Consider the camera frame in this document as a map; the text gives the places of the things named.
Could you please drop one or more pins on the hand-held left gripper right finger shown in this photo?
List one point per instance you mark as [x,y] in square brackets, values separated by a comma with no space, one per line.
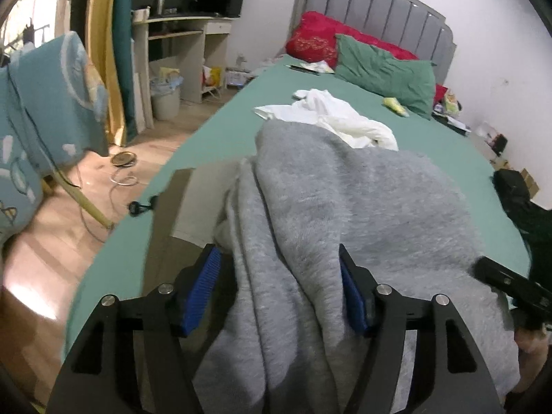
[353,302]

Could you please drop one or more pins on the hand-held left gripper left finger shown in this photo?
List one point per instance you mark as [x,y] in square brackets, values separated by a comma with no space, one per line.
[202,289]

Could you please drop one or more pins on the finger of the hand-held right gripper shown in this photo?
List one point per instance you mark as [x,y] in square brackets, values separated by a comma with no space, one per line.
[496,274]

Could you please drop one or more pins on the grey sweatshirt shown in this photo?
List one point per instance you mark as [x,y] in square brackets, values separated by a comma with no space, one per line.
[345,189]

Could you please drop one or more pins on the person's right hand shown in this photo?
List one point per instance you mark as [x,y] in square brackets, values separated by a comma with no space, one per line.
[532,345]

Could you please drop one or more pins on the black cloth pile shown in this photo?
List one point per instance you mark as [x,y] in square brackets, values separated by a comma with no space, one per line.
[524,211]

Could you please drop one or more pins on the cardboard box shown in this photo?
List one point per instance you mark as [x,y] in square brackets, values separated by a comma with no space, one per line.
[528,181]

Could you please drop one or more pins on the yellow rod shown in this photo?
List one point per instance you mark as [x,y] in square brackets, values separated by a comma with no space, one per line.
[82,202]

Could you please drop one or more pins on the round metal plate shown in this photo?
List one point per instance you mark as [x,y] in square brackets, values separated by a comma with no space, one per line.
[124,159]

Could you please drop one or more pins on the bed with green sheet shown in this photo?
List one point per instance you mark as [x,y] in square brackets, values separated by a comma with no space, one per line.
[241,129]

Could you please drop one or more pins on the white cloth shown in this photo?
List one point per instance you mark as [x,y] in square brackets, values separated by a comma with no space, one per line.
[336,112]

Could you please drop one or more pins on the grey trash bin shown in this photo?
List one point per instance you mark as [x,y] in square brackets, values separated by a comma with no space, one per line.
[166,99]

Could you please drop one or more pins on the yellow-green packet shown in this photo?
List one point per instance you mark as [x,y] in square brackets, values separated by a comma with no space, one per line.
[396,107]

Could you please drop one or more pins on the white leaning boards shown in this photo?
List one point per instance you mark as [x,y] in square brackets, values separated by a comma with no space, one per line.
[142,90]

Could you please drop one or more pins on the yellow plastic bag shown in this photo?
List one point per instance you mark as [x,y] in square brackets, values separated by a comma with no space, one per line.
[212,76]

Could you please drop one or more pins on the green pillow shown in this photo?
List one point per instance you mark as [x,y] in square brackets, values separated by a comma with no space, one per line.
[384,73]

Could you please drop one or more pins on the white paper tissue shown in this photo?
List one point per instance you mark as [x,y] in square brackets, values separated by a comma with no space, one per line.
[321,67]

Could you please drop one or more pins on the black pen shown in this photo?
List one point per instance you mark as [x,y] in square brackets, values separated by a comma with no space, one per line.
[304,69]

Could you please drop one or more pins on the blue printed blanket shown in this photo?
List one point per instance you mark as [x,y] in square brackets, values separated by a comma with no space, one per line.
[47,108]

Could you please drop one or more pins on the beige desk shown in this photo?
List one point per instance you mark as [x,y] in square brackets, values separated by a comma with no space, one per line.
[189,47]

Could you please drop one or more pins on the red pillow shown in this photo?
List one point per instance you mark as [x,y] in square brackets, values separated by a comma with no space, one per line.
[315,36]

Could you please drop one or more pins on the teal curtain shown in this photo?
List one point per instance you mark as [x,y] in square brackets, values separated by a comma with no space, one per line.
[123,30]

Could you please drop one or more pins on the metal flask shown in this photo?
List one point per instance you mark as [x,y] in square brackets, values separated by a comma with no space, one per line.
[160,5]

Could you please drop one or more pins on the grey padded headboard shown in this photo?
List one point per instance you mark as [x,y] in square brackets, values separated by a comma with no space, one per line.
[379,8]

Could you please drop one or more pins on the window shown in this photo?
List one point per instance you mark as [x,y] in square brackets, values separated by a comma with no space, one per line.
[26,8]

